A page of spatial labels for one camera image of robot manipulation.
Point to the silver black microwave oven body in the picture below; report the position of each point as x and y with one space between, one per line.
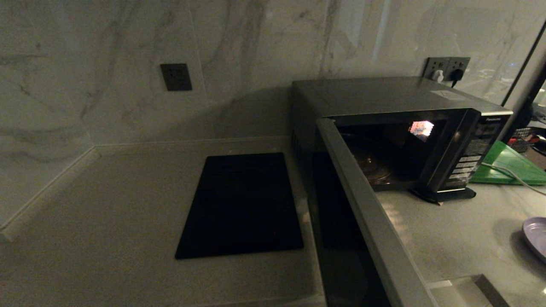
384 94

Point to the dark grey single wall socket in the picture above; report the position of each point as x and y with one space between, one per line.
175 76

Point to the purple plastic plate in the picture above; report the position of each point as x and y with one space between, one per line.
537 236

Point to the glass microwave turntable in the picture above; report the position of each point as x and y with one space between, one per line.
371 164

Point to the black rubber pad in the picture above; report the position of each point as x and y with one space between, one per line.
456 195

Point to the white power plug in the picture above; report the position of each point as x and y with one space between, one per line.
437 76

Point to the green plastic cutting board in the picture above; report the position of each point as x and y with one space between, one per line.
507 164

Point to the black power plug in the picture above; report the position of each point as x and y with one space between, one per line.
457 76

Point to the black glass induction cooktop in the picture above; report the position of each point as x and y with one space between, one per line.
243 204

